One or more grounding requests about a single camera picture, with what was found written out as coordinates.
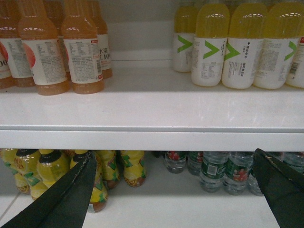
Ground orange juice bottle front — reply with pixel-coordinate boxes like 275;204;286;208
61;0;104;95

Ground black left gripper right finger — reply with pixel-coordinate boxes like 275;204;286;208
252;148;304;228

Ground orange juice bottle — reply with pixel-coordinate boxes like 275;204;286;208
17;0;69;95
61;0;104;95

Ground white upper metal shelf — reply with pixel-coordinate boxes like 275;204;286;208
0;61;304;152

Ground yellow vitamin drink bottle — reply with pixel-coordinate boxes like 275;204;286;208
221;0;267;89
253;0;304;89
191;0;230;87
172;1;198;72

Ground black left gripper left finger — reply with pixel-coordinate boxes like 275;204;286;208
3;152;97;228

